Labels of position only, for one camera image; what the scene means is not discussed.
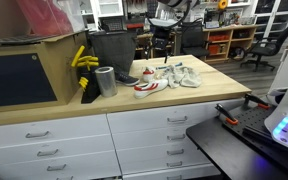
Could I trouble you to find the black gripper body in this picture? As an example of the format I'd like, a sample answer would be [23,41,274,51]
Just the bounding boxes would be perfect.
[151,26,172,48]

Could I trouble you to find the white shoe red stripe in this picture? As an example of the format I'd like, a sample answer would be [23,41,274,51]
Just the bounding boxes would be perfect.
[133,78,169,100]
[141,66,157,83]

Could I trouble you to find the dark gray shoe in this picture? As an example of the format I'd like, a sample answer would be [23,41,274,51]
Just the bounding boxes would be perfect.
[114,71,141,87]

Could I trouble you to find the blue marker pen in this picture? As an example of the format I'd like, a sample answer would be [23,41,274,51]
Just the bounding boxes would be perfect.
[155,62,183,70]

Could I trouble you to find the beige crumpled cloth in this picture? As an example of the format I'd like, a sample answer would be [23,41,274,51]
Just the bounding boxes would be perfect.
[159,64,203,89]

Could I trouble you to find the black office chair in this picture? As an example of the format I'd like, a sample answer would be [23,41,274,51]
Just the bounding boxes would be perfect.
[239,11,288,73]
[180,20,212,59]

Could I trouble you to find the gray fabric bin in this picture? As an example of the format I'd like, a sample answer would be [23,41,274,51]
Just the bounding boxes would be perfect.
[89,29,138,76]

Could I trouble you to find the orange storage bin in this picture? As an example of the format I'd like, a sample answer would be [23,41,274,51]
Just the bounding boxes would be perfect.
[208,43,227,55]
[208,33,230,43]

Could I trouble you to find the silver metal cylinder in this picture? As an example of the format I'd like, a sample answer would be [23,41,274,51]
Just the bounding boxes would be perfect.
[94,66,119,98]

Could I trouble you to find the white glass door cabinet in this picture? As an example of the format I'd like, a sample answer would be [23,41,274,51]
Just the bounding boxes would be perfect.
[90,0,125,18]

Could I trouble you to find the black clamp stand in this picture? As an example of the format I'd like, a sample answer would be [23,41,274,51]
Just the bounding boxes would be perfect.
[80,64,102,104]

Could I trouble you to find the yellow round reel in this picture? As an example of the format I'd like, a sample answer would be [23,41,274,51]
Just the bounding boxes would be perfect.
[217,0,229,10]

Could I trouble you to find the wooden shelf unit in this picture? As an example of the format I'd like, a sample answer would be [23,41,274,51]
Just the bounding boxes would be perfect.
[202,23,262,64]

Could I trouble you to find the small yellow spring clamp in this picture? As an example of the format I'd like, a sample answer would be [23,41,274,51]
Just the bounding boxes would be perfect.
[78,76,89,92]

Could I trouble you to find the black orange bar clamp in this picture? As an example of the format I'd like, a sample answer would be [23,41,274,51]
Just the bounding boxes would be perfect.
[243,93,271,111]
[214,103,239,126]

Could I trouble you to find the black perforated plate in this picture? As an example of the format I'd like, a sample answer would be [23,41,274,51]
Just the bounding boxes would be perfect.
[222,103,288,148]

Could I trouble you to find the pink plastic bin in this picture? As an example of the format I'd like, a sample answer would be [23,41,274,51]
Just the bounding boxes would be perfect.
[16,0,87,38]

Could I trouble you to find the black robot table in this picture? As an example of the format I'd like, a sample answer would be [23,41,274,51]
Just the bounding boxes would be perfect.
[186,114,288,180]

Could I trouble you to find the tall white glass cabinet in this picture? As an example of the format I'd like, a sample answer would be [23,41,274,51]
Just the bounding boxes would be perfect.
[253,0,288,39]

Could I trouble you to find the wooden top white drawer workbench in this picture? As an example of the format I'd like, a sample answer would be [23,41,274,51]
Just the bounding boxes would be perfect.
[0,54,253,180]

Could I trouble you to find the gray flat board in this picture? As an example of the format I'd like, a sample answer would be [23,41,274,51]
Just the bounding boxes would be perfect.
[0,33,58,46]

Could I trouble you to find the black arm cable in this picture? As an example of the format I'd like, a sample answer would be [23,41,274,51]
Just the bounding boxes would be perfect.
[147,0,193,30]

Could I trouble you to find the black wire basket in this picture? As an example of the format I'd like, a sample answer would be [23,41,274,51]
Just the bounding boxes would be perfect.
[98,16,125,33]

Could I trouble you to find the yellow clamp long handle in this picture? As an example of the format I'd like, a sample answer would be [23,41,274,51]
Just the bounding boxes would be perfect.
[71,45,86,68]

